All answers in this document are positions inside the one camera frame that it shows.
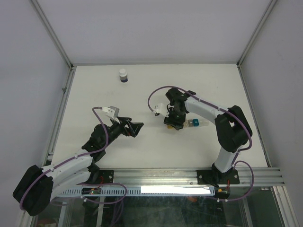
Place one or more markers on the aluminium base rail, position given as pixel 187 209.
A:
pixel 259 176

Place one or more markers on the left black mount plate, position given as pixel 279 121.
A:
pixel 100 177

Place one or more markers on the white slotted cable duct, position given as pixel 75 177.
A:
pixel 119 191

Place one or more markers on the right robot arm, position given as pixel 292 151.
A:
pixel 232 128

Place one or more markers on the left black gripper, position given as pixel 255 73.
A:
pixel 134 126

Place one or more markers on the black mount plate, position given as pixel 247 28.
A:
pixel 210 177
pixel 100 177

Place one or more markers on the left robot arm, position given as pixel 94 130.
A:
pixel 40 185

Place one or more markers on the white cap pill bottle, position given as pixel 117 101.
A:
pixel 123 75

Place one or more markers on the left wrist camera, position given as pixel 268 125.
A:
pixel 111 112

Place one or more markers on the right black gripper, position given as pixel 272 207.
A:
pixel 178 124

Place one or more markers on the right black mount plate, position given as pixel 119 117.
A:
pixel 210 177

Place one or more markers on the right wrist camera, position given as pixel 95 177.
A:
pixel 161 109

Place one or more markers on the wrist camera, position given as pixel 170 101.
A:
pixel 111 112
pixel 161 109

